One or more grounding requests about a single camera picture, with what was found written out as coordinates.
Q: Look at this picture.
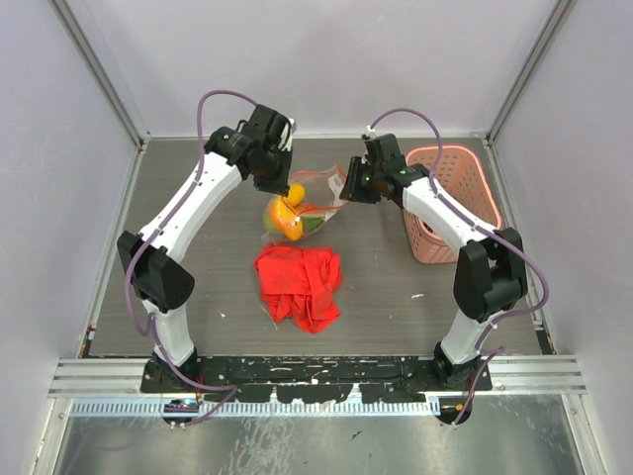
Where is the clear zip bag orange zipper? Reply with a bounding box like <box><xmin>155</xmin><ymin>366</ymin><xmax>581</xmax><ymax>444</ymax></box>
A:
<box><xmin>261</xmin><ymin>165</ymin><xmax>347</xmax><ymax>242</ymax></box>

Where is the yellow lemon toy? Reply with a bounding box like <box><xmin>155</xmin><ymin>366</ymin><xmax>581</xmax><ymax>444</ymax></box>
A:
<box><xmin>286</xmin><ymin>183</ymin><xmax>306</xmax><ymax>208</ymax></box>

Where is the watermelon slice toy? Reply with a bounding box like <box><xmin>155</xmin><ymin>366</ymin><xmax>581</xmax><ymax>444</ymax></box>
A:
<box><xmin>298</xmin><ymin>203</ymin><xmax>328</xmax><ymax>237</ymax></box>

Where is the orange mango toy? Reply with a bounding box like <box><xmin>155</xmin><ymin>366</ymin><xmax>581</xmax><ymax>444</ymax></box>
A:
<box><xmin>268</xmin><ymin>199</ymin><xmax>304</xmax><ymax>240</ymax></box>

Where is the green custard apple toy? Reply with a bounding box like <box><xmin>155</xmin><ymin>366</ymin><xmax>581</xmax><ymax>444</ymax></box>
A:
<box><xmin>262</xmin><ymin>213</ymin><xmax>279</xmax><ymax>236</ymax></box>

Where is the pink plastic basket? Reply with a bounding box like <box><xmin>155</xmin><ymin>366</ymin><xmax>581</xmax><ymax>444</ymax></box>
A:
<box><xmin>403</xmin><ymin>144</ymin><xmax>504</xmax><ymax>264</ymax></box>

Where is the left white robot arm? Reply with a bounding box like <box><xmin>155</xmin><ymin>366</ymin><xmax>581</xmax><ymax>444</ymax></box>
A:
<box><xmin>117</xmin><ymin>104</ymin><xmax>296</xmax><ymax>392</ymax></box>

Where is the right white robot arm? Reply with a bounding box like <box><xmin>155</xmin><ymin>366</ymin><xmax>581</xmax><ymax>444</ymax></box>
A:
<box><xmin>340</xmin><ymin>134</ymin><xmax>527</xmax><ymax>390</ymax></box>

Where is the red crumpled cloth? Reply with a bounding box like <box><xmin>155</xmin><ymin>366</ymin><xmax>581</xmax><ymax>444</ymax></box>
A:
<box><xmin>253</xmin><ymin>243</ymin><xmax>343</xmax><ymax>333</ymax></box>

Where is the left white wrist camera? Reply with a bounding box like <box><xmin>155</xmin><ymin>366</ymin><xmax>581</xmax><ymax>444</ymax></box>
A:
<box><xmin>278</xmin><ymin>118</ymin><xmax>297</xmax><ymax>150</ymax></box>

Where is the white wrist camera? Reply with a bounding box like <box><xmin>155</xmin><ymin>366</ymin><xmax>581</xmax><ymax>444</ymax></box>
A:
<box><xmin>278</xmin><ymin>118</ymin><xmax>297</xmax><ymax>150</ymax></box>
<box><xmin>361</xmin><ymin>125</ymin><xmax>377</xmax><ymax>142</ymax></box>

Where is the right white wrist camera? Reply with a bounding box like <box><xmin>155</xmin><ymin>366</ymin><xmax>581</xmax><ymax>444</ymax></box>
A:
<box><xmin>361</xmin><ymin>125</ymin><xmax>377</xmax><ymax>142</ymax></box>

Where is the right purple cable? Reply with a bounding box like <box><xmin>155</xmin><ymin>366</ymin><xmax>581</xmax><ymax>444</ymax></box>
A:
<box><xmin>363</xmin><ymin>108</ymin><xmax>551</xmax><ymax>429</ymax></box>

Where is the purple cable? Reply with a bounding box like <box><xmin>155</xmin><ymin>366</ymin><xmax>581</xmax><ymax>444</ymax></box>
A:
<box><xmin>363</xmin><ymin>108</ymin><xmax>551</xmax><ymax>429</ymax></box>
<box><xmin>124</xmin><ymin>89</ymin><xmax>261</xmax><ymax>427</ymax></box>

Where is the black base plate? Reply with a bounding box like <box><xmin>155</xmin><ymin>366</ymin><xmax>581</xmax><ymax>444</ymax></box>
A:
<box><xmin>140</xmin><ymin>354</ymin><xmax>494</xmax><ymax>403</ymax></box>

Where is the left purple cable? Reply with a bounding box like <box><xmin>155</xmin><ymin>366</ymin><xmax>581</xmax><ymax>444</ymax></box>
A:
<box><xmin>124</xmin><ymin>89</ymin><xmax>261</xmax><ymax>427</ymax></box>

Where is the slotted cable duct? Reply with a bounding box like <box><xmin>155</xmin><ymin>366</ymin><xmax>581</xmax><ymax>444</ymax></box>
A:
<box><xmin>69</xmin><ymin>398</ymin><xmax>440</xmax><ymax>418</ymax></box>

